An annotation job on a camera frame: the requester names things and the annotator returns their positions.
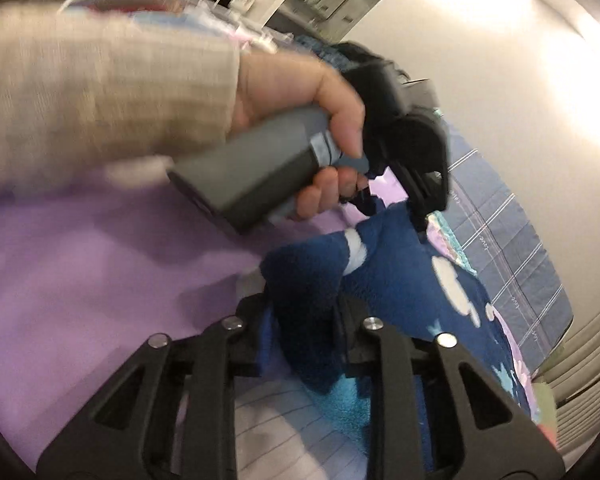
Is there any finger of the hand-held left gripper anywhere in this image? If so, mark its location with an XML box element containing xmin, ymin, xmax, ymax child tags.
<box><xmin>397</xmin><ymin>160</ymin><xmax>451</xmax><ymax>235</ymax></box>

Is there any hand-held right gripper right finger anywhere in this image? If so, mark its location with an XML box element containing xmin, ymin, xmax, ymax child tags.
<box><xmin>330</xmin><ymin>295</ymin><xmax>566</xmax><ymax>480</ymax></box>

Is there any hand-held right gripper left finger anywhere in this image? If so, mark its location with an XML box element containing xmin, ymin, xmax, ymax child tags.
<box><xmin>36</xmin><ymin>292</ymin><xmax>273</xmax><ymax>480</ymax></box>

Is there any blue fleece star print onesie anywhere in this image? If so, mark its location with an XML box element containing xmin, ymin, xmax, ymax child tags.
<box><xmin>257</xmin><ymin>195</ymin><xmax>536</xmax><ymax>416</ymax></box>

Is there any person's left forearm beige sleeve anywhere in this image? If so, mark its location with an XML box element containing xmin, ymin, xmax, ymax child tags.
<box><xmin>0</xmin><ymin>0</ymin><xmax>242</xmax><ymax>196</ymax></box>

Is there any person's left hand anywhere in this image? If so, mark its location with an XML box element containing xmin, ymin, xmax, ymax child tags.
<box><xmin>232</xmin><ymin>52</ymin><xmax>368</xmax><ymax>221</ymax></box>

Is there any blue plaid headboard cover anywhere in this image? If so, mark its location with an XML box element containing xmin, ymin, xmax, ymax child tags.
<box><xmin>442</xmin><ymin>127</ymin><xmax>576</xmax><ymax>378</ymax></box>

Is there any purple floral bed sheet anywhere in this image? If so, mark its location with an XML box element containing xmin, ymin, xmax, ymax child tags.
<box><xmin>0</xmin><ymin>160</ymin><xmax>538</xmax><ymax>480</ymax></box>

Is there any white pleated curtain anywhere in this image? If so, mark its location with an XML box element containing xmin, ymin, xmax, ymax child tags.
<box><xmin>535</xmin><ymin>300</ymin><xmax>600</xmax><ymax>466</ymax></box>

